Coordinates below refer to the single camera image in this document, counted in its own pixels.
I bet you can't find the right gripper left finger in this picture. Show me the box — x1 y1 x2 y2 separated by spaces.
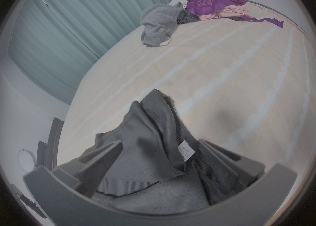
53 140 123 198

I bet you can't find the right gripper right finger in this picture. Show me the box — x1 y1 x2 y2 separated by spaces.
197 139 266 184

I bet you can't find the black T-shirt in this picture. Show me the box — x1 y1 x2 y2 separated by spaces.
58 89 245 214

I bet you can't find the bed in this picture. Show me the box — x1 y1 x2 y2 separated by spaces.
57 0 316 214

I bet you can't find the black chest of drawers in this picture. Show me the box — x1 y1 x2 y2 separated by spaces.
37 117 65 169

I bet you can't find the round mirror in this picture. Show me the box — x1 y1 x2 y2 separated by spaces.
17 149 36 172

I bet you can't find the blue-green curtain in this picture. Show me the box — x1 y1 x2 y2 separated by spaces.
7 0 105 106
35 0 179 58

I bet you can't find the pink garment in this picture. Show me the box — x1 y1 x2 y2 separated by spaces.
199 6 251 22

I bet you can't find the grey garment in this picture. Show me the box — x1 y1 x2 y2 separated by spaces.
140 2 184 47

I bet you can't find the black shiny garment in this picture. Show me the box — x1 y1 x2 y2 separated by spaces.
176 10 201 25

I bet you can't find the purple garment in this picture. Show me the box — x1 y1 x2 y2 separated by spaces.
186 0 284 28

